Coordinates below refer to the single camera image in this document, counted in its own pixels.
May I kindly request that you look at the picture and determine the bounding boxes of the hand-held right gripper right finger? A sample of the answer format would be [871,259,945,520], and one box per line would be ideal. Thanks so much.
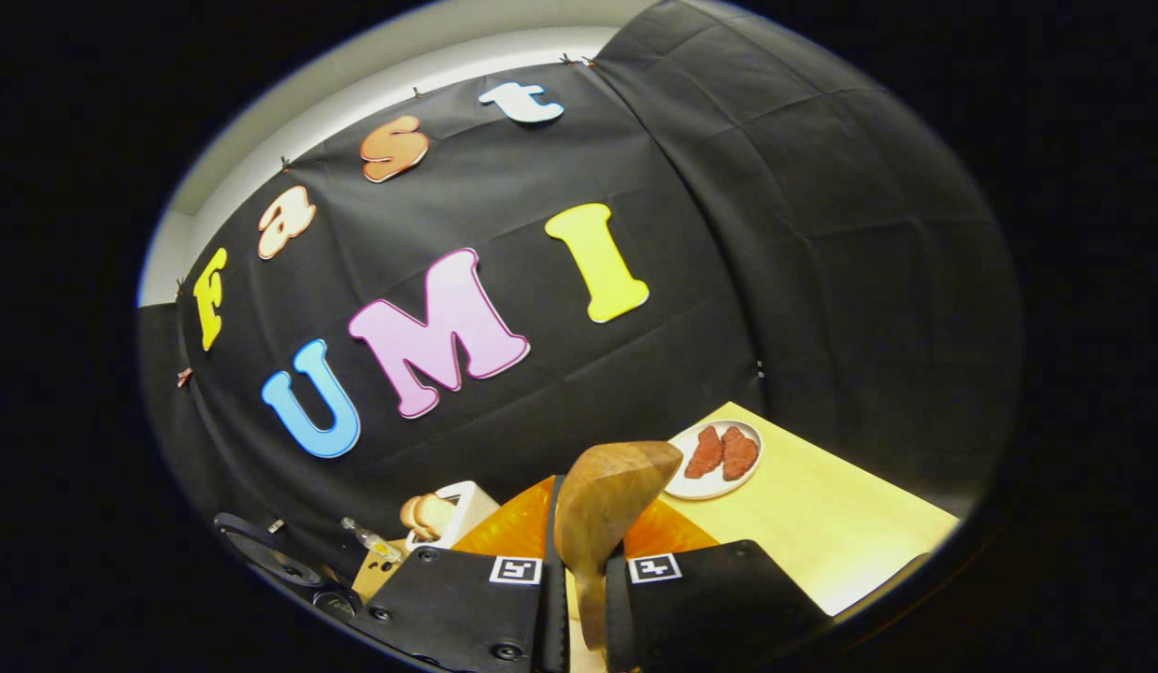
[602,500,834,673]

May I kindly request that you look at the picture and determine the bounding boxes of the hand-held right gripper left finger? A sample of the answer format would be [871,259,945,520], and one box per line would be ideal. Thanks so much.
[359,475,570,673]

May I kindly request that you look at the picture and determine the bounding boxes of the wooden spoon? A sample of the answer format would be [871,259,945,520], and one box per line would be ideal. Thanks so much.
[553,440,684,652]

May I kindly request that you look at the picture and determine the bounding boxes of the dark blue rice cooker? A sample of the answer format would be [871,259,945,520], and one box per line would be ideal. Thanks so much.
[212,512,365,623]

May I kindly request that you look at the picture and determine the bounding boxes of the white toaster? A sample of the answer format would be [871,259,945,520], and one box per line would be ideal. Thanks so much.
[406,480,501,552]

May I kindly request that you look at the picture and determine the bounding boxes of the white round plate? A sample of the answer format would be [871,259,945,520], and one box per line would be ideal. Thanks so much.
[665,420,764,501]

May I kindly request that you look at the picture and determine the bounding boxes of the small clear glass bottle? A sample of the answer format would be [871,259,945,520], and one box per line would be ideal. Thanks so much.
[341,517,404,562]

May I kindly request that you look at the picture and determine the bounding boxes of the red meat slice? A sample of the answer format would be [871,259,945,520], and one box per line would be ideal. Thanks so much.
[683,426,725,480]
[722,426,760,482]

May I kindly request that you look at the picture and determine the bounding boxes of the black backdrop cloth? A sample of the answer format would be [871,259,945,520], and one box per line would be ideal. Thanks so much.
[139,0,1023,599]

